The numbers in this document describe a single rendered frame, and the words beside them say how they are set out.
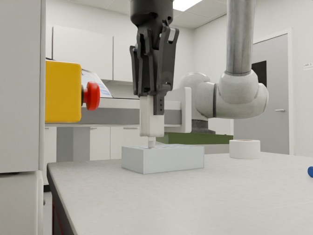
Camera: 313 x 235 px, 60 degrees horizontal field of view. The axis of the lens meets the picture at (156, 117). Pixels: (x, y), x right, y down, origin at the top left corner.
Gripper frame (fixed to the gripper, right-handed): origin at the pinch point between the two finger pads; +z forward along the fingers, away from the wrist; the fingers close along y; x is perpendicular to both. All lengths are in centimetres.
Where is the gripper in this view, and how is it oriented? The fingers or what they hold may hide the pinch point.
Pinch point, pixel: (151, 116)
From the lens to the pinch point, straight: 46.7
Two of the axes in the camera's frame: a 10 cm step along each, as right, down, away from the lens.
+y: -5.2, 0.3, 8.5
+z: 0.0, 10.0, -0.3
